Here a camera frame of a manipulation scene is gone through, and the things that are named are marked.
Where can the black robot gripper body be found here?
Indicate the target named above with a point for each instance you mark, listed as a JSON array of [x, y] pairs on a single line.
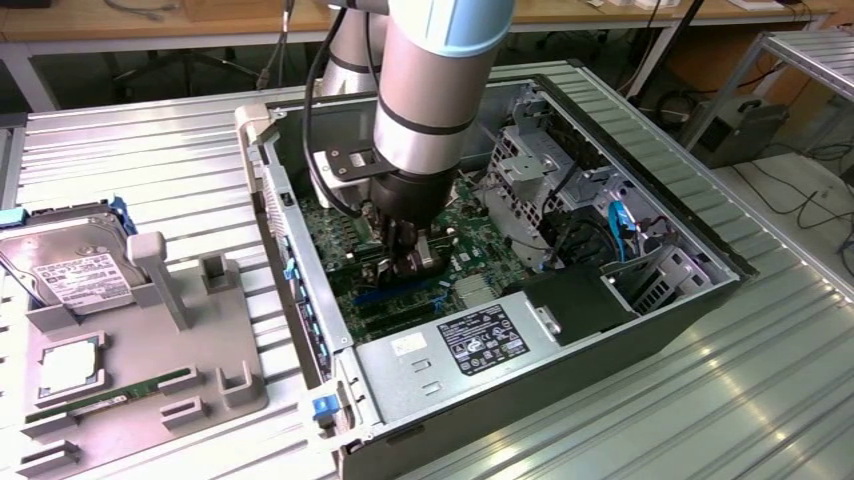
[[414, 197]]

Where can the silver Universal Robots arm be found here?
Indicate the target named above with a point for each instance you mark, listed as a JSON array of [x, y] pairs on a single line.
[[427, 90]]

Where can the green motherboard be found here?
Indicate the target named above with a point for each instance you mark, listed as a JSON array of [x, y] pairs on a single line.
[[467, 255]]

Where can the blue expansion slot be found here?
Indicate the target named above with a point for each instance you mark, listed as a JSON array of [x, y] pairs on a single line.
[[373, 299]]

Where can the silver chipset heatsink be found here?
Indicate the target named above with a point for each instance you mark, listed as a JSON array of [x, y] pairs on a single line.
[[475, 291]]

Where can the black expansion slot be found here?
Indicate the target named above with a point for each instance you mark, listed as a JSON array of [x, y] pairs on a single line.
[[401, 317]]

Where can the perforated metal disk bay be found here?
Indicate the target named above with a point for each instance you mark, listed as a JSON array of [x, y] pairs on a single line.
[[527, 190]]

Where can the black power supply label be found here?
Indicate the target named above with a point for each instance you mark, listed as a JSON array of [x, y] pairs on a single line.
[[483, 340]]

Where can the black plastic air shroud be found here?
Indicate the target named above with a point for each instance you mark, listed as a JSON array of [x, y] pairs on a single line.
[[574, 305]]

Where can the grey power supply unit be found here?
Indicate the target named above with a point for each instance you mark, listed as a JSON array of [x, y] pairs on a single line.
[[401, 385]]

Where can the blue case latch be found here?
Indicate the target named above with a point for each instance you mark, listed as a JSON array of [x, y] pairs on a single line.
[[323, 405]]

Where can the blue disk carrier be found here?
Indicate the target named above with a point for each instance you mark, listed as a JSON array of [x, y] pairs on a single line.
[[123, 215]]

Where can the open black PC case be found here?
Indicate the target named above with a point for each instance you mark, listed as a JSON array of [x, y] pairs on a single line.
[[507, 435]]

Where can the grey parts rack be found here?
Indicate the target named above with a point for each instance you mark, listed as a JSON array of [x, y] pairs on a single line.
[[154, 350]]

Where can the black tripod legs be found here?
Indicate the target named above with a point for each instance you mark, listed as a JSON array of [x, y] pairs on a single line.
[[194, 65]]

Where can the silver hard disk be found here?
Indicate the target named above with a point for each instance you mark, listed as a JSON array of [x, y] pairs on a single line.
[[74, 255]]

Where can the black box on floor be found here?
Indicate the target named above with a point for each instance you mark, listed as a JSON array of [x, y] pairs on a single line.
[[748, 135]]

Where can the green RAM stick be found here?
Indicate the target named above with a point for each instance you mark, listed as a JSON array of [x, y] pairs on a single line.
[[114, 397]]

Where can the CPU chip with silver lid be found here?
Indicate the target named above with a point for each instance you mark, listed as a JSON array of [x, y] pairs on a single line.
[[70, 365]]

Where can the metal slat side table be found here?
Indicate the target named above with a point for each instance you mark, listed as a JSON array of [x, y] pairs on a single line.
[[814, 55]]

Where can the wooden desk with white frame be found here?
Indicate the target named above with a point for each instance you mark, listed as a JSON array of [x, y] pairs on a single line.
[[100, 27]]

